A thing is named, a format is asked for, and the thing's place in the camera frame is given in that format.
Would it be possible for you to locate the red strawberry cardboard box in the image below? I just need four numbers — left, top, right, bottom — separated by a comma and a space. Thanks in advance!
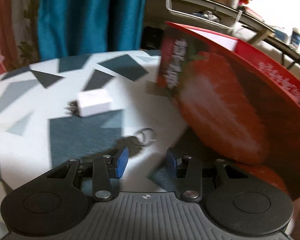
157, 22, 300, 199

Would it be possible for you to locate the white power adapter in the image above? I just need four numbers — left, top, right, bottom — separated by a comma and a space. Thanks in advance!
65, 88, 113, 118

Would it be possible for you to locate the teal blue curtain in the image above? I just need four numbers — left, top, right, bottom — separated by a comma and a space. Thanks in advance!
37, 0, 146, 61

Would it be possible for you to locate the cluttered grey desk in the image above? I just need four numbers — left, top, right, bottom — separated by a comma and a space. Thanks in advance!
144, 0, 300, 80

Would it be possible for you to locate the blue white cup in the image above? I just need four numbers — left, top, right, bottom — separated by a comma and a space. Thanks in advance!
289, 28, 300, 50

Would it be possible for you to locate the black key with ring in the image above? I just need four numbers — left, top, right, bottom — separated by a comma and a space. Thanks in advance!
81, 127, 157, 163

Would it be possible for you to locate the white wire basket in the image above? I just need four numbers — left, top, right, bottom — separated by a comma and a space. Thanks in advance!
166, 0, 243, 32

